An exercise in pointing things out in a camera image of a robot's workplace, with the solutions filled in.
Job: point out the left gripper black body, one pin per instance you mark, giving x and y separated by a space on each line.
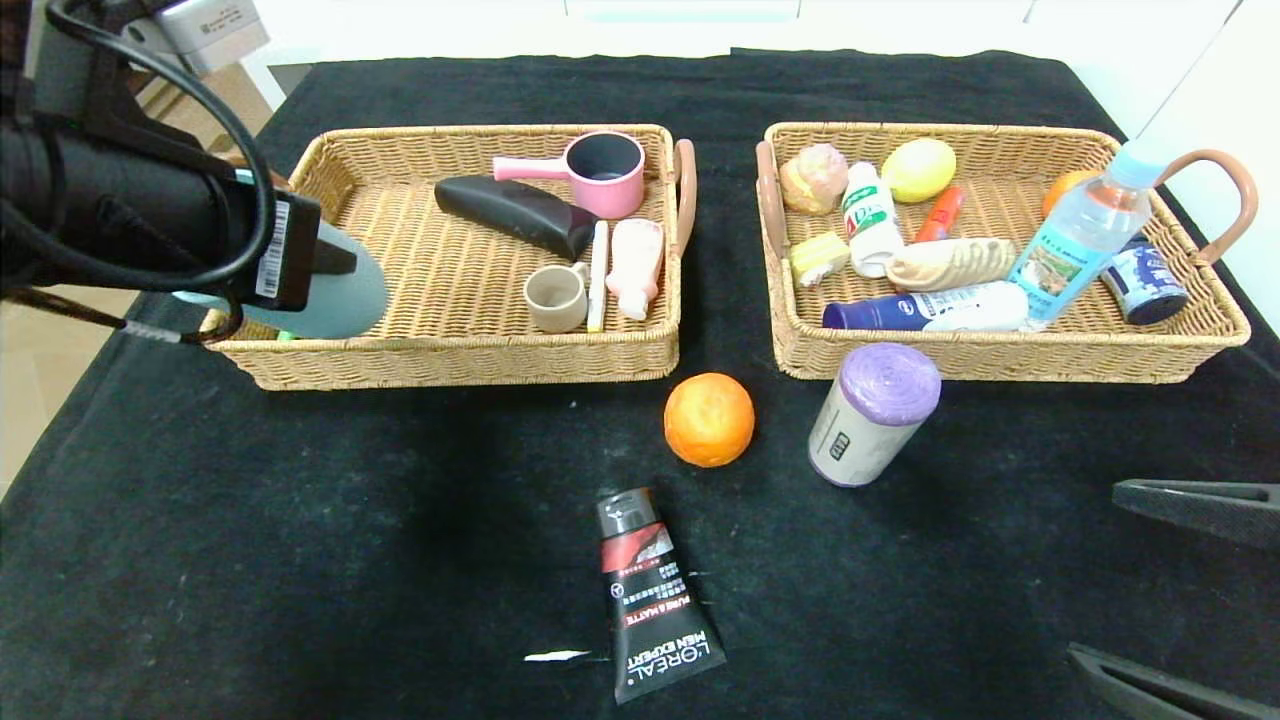
283 250

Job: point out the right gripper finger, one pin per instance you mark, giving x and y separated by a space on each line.
1180 700
1220 510

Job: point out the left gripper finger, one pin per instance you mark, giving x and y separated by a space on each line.
338 262

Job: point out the teal mug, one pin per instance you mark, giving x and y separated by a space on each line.
350 305

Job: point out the clear water bottle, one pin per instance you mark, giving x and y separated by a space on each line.
1075 245

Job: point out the striped bread loaf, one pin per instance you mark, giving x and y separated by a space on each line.
950 265

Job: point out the black L'Oreal tube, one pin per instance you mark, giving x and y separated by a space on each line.
660 620

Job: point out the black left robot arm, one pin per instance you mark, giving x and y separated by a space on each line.
100 200

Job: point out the black curved pouch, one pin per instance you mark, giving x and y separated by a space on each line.
510 212

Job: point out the small beige cup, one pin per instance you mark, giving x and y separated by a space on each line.
555 315

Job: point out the dark blue jar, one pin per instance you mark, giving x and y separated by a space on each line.
1150 285

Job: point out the white stick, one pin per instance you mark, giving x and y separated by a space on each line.
598 280

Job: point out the pink toy saucepan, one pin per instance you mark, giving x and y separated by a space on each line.
610 200

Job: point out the pink and white bottle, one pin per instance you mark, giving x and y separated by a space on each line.
636 265

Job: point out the blue and white spray can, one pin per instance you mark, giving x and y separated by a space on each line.
950 308

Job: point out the orange fruit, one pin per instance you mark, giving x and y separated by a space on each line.
708 420
1065 190

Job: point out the purple bag roll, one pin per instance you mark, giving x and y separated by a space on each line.
870 430

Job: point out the orange red sausage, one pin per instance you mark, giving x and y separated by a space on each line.
940 215

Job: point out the white low cabinet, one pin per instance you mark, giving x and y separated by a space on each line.
700 35

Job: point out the white bottle with green label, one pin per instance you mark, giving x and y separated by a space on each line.
873 235

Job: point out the clear plastic film piece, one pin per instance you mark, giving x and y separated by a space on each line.
555 657

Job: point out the yellow lemon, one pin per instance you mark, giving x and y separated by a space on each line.
920 170

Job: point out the yellow cake slice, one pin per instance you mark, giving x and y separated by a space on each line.
820 258

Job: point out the cream puff bun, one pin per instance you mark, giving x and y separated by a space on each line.
812 178

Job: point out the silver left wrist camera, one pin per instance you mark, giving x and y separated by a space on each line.
210 25

